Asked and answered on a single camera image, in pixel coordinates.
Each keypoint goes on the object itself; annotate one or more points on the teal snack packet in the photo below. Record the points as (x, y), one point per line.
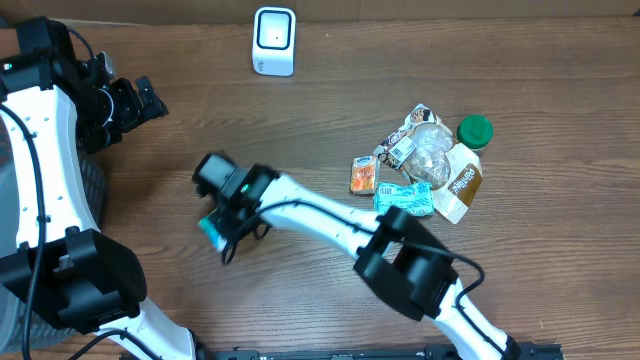
(415, 199)

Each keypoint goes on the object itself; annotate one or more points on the green lid jar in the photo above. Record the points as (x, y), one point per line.
(475, 132)

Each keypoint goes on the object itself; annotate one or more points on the beige Pantree snack bag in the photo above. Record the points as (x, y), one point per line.
(425, 150)

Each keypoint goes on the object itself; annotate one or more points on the teal tissue pack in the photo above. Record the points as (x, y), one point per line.
(207, 226)

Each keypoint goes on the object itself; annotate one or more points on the cardboard backdrop panel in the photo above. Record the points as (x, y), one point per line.
(165, 12)

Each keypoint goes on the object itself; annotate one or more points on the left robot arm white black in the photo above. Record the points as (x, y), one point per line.
(64, 270)

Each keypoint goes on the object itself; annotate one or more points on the grey plastic mesh basket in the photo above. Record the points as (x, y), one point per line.
(95, 188)

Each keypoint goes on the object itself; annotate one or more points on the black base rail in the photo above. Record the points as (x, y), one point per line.
(529, 351)

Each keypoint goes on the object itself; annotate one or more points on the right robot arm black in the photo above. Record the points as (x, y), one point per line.
(399, 259)

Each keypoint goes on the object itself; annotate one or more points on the white barcode scanner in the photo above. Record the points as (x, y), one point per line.
(273, 44)

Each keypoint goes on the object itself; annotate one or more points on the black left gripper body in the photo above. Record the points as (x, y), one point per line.
(110, 113)

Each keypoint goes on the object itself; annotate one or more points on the orange tissue pack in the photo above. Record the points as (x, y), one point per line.
(364, 175)

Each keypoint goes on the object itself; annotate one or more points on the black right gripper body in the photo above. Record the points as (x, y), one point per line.
(230, 222)

